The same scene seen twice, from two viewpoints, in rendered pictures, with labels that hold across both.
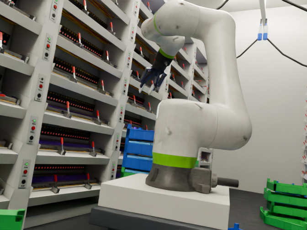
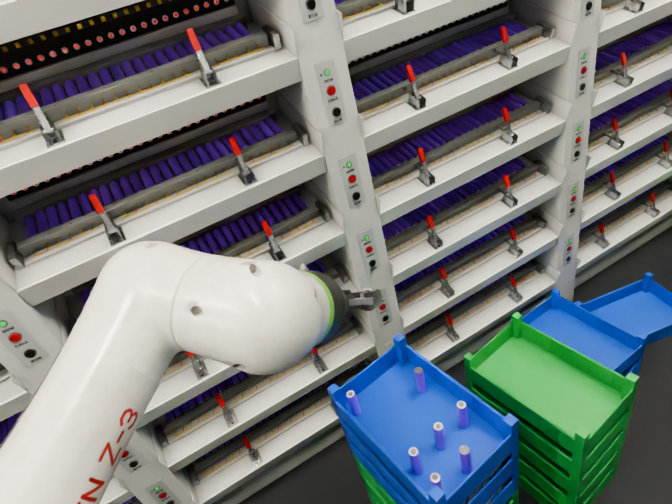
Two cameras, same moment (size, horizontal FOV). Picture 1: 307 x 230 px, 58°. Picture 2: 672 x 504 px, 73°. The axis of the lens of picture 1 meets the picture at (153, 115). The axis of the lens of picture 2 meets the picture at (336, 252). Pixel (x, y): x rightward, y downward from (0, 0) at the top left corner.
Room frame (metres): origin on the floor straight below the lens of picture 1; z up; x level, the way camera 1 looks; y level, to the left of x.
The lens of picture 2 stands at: (1.19, -0.36, 1.30)
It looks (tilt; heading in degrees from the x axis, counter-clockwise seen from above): 35 degrees down; 45
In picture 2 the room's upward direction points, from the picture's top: 16 degrees counter-clockwise
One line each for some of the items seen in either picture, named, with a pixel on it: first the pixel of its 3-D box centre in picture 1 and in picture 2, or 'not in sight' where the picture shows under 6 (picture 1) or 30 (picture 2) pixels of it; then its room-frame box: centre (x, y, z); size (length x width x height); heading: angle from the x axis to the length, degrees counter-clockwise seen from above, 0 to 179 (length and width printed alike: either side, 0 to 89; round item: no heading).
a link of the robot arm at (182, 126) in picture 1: (181, 132); not in sight; (0.80, -0.09, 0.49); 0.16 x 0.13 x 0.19; 104
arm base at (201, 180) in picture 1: (192, 178); not in sight; (0.79, -0.13, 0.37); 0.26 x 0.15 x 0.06; 85
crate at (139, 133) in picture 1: (156, 135); (417, 415); (1.59, -0.03, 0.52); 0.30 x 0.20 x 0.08; 72
